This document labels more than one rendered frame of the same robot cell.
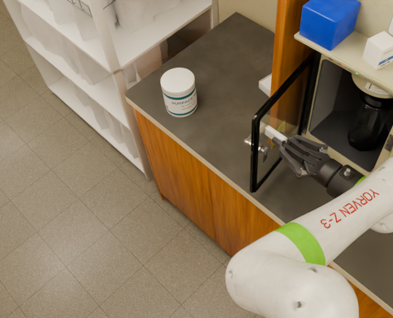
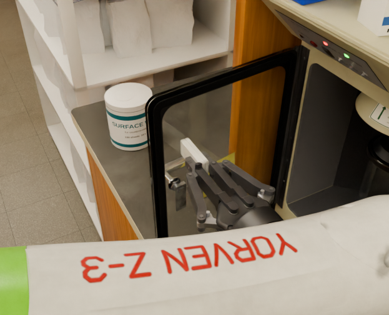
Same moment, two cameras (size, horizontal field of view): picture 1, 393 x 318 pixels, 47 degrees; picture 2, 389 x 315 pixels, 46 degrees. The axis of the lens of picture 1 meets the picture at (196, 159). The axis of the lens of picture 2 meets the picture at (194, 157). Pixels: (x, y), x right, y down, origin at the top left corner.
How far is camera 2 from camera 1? 0.68 m
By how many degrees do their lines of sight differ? 17
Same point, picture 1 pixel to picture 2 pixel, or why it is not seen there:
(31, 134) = (7, 170)
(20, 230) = not seen: outside the picture
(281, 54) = (243, 39)
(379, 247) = not seen: outside the picture
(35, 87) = (37, 125)
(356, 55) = (348, 15)
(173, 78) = (123, 92)
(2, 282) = not seen: outside the picture
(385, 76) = not seen: outside the picture
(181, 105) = (124, 130)
